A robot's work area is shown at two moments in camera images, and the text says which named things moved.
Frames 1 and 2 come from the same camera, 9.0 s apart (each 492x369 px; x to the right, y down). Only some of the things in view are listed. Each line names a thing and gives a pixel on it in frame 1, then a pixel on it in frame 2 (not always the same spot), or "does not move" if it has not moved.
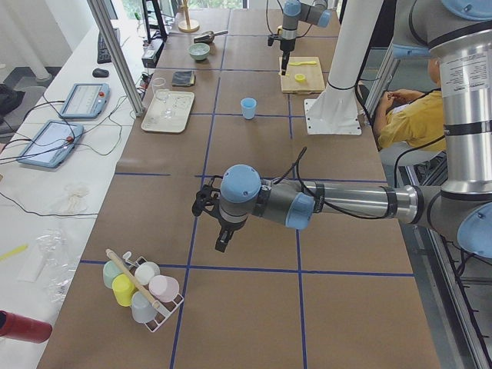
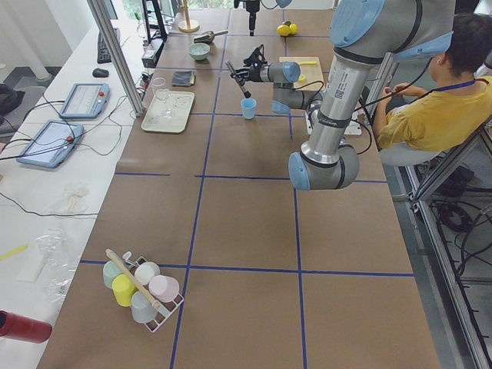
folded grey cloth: x=183 y=78 does not move
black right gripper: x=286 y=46 -> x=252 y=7
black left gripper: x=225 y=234 -> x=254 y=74
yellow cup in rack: x=124 y=288 does not move
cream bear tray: x=168 y=111 does not move
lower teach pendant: x=51 y=144 does not move
